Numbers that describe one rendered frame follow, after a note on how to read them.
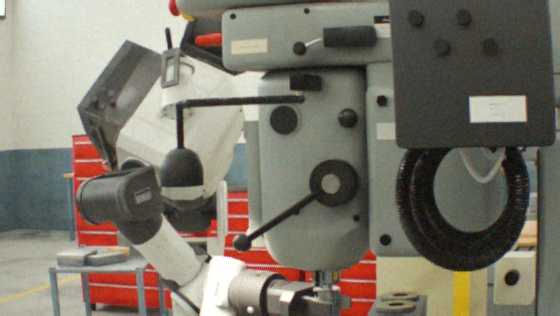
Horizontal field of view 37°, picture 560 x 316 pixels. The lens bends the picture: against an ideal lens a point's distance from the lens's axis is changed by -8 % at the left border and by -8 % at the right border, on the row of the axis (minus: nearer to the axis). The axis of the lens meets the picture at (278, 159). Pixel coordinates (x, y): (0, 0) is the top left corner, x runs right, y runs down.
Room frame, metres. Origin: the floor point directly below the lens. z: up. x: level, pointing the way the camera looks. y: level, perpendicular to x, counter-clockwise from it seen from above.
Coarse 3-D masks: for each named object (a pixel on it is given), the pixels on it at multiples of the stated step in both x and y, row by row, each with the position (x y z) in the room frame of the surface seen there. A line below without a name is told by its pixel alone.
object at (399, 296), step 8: (384, 296) 1.95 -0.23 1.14; (392, 296) 1.94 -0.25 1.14; (400, 296) 1.94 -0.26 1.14; (408, 296) 1.93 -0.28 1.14; (416, 296) 1.93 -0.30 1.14; (424, 296) 1.98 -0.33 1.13; (376, 304) 1.87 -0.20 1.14; (384, 304) 1.86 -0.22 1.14; (392, 304) 1.87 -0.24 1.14; (400, 304) 1.87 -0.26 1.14; (408, 304) 1.84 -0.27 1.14; (416, 304) 1.89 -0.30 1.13; (424, 304) 1.91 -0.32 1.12; (368, 312) 1.85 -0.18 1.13; (376, 312) 1.84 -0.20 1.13; (384, 312) 1.82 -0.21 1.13; (392, 312) 1.81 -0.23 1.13; (400, 312) 1.81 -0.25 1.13; (408, 312) 1.82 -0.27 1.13; (416, 312) 1.82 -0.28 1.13; (424, 312) 1.91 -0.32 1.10
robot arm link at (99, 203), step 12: (96, 180) 1.74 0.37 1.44; (108, 180) 1.71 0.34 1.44; (84, 192) 1.73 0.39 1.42; (96, 192) 1.70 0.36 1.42; (108, 192) 1.68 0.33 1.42; (84, 204) 1.72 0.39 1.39; (96, 204) 1.70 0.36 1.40; (108, 204) 1.68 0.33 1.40; (96, 216) 1.71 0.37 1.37; (108, 216) 1.70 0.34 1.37; (120, 216) 1.68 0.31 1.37; (156, 216) 1.74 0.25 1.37; (120, 228) 1.71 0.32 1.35; (132, 228) 1.71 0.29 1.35; (144, 228) 1.71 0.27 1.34; (156, 228) 1.73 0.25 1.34; (132, 240) 1.73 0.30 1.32; (144, 240) 1.73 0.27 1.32
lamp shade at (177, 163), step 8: (168, 152) 1.43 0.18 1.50; (176, 152) 1.42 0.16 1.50; (184, 152) 1.42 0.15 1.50; (192, 152) 1.43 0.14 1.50; (168, 160) 1.42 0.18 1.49; (176, 160) 1.41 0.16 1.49; (184, 160) 1.41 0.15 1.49; (192, 160) 1.42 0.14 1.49; (200, 160) 1.44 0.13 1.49; (168, 168) 1.41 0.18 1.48; (176, 168) 1.41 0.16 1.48; (184, 168) 1.41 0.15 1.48; (192, 168) 1.41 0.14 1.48; (200, 168) 1.43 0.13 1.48; (168, 176) 1.41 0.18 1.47; (176, 176) 1.41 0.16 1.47; (184, 176) 1.41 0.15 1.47; (192, 176) 1.41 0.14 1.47; (200, 176) 1.42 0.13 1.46; (168, 184) 1.41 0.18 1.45; (176, 184) 1.41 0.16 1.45; (184, 184) 1.41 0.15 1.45; (192, 184) 1.41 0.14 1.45; (200, 184) 1.42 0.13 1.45
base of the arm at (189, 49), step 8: (192, 24) 1.89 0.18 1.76; (184, 32) 1.89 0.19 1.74; (184, 40) 1.90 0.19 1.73; (184, 48) 1.90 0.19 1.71; (192, 48) 1.89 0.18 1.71; (200, 48) 1.90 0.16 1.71; (192, 56) 1.90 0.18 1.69; (200, 56) 1.89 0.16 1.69; (208, 56) 1.89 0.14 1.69; (216, 56) 1.89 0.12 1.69; (232, 72) 1.88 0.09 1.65; (240, 72) 1.91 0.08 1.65
